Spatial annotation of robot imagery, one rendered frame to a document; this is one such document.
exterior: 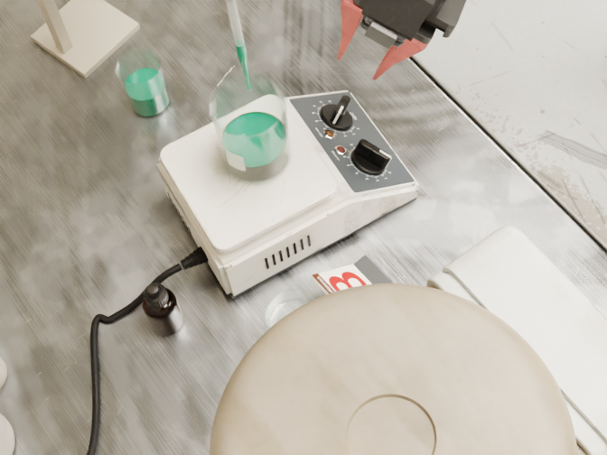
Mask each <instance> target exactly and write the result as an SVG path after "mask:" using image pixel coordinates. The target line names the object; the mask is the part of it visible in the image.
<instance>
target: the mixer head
mask: <svg viewBox="0 0 607 455"><path fill-rule="evenodd" d="M210 455H607V318H606V317H605V316H604V315H603V314H602V313H601V312H600V311H599V310H598V309H597V308H596V307H595V306H594V305H593V304H592V303H591V302H590V301H589V300H588V299H587V298H586V297H585V295H584V294H583V293H582V292H581V291H580V290H579V289H578V288H577V287H576V286H575V285H574V284H573V283H572V282H571V281H570V280H569V279H568V278H567V277H566V276H565V275H564V274H563V273H562V272H561V271H560V270H559V269H558V268H557V267H556V266H555V265H554V264H553V263H552V262H551V261H550V260H549V258H548V257H547V256H546V255H545V254H544V253H543V252H542V251H541V250H540V249H539V248H538V247H537V246H536V245H535V244H534V243H533V242H532V241H531V240H530V239H529V238H528V237H527V236H526V235H525V234H524V233H523V232H522V231H521V230H520V229H518V228H516V227H513V226H503V227H500V228H498V229H496V230H495V231H494V232H492V233H491V234H489V235H488V236H487V237H485V238H484V239H483V240H482V241H480V242H479V243H477V244H476V245H475V246H473V247H471V248H470V249H469V250H467V251H466V252H464V253H463V254H462V255H460V256H458V257H457V258H456V259H454V260H453V261H452V262H451V263H450V264H448V265H447V266H445V267H444V268H443V271H442V272H440V271H439V272H437V273H435V274H434V275H432V276H431V277H429V278H428V280H427V283H426V286H421V285H414V284H405V283H376V284H366V285H362V286H356V287H351V288H347V289H344V290H340V291H337V292H332V293H329V294H326V295H324V296H322V297H320V298H317V299H315V300H313V301H310V302H308V303H306V304H305V305H303V306H301V307H299V308H297V309H296V310H294V311H292V312H290V313H289V314H287V315H286V316H284V317H283V318H282V319H281V320H280V321H278V322H277V323H276V324H275V325H273V326H272V327H271V328H270V329H269V330H268V331H267V332H265V333H264V334H263V335H262V336H261V337H260V338H259V339H258V341H257V342H256V343H255V344H254V345H253V346H252V347H251V348H250V350H249V351H248V352H247V354H246V355H245V356H244V357H243V358H242V359H241V361H240V362H239V364H238V366H237V367H236V369H235V370H234V372H233V374H232V376H231V377H230V379H229V381H228V383H227V385H226V387H225V389H224V392H223V394H222V396H221V398H220V400H219V405H218V408H217V411H216V414H215V418H214V422H213V425H212V430H211V436H210Z"/></svg>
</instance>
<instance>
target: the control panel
mask: <svg viewBox="0 0 607 455"><path fill-rule="evenodd" d="M344 95H346V96H349V97H350V99H351V101H350V104H349V106H348V108H347V111H348V112H349V113H350V114H351V116H352V119H353V124H352V126H351V128H350V129H348V130H345V131H341V130H336V129H333V128H331V127H330V126H328V125H326V124H325V123H324V122H323V121H322V118H321V115H320V111H321V109H322V107H323V106H324V105H327V104H335V105H338V104H339V102H340V100H341V97H342V96H344ZM289 100H290V102H291V104H292V105H293V107H294V108H295V110H296V111H297V113H298V114H299V115H300V117H301V118H302V120H303V121H304V122H305V123H306V125H307V126H308V128H309V129H310V131H311V132H312V133H313V135H314V137H315V138H316V140H317V141H318V142H319V144H320V145H321V147H322V149H323V150H324V151H325V152H326V153H327V155H328V156H329V158H330V159H331V160H332V162H333V164H334V165H335V167H336V168H337V169H338V171H339V172H340V174H341V175H342V177H343V178H344V180H345V181H346V182H347V183H348V184H349V186H350V188H351V189H352V190H353V191H354V192H363V191H367V190H375V189H380V188H386V187H390V186H395V185H399V184H404V183H409V182H413V181H415V180H414V179H413V177H412V176H411V175H410V173H409V172H408V171H407V169H406V167H405V166H404V165H403V163H402V162H400V160H399V159H398V158H397V156H396V155H395V153H394V152H393V151H392V149H391V148H390V146H389V145H388V143H387V142H386V141H385V139H384V138H383V137H382V135H381V134H380V133H379V131H378V130H377V128H376V127H375V126H374V125H373V124H372V122H371V121H370V120H369V118H368V117H367V115H366V114H365V113H364V111H363V110H362V109H361V107H360V105H359V104H358V103H357V101H356V100H355V99H354V97H353V96H352V95H351V93H350V92H342V93H335V94H328V95H320V96H313V97H299V98H292V99H289ZM327 130H331V131H333V137H330V136H328V135H327V134H325V132H326V131H327ZM360 139H365V140H367V141H369V142H370V143H372V144H374V145H375V146H377V147H378V148H380V149H382V150H383V151H385V152H387V153H389V154H390V156H391V157H392V159H391V161H390V162H389V164H388V166H387V168H385V170H384V171H383V172H382V173H381V174H379V175H369V174H366V173H365V172H362V171H361V170H359V169H358V168H357V167H356V166H355V165H354V163H353V161H352V159H351V155H352V153H353V151H354V150H355V148H356V146H357V144H358V143H359V141H360ZM338 146H342V147H344V149H345V153H340V152H339V151H338V150H337V147H338Z"/></svg>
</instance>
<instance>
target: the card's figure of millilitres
mask: <svg viewBox="0 0 607 455"><path fill-rule="evenodd" d="M321 277H322V278H323V280H324V281H325V282H326V283H327V284H328V285H330V287H331V288H332V289H333V290H334V291H335V292H337V291H340V290H344V289H347V288H351V287H356V286H362V285H366V284H367V283H366V282H365V281H364V280H363V279H362V278H361V277H360V275H359V274H358V273H357V272H356V271H355V270H354V269H353V268H352V267H348V268H344V269H341V270H338V271H334V272H330V273H327V274H321Z"/></svg>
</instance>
